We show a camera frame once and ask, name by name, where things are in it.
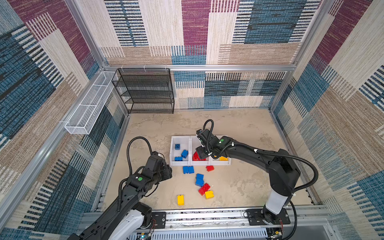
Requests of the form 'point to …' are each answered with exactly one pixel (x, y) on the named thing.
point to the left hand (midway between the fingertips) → (168, 168)
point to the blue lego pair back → (188, 169)
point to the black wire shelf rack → (145, 90)
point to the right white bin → (217, 162)
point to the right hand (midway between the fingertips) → (204, 151)
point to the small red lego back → (209, 168)
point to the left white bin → (184, 141)
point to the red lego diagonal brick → (205, 188)
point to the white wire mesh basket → (83, 119)
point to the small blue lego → (177, 146)
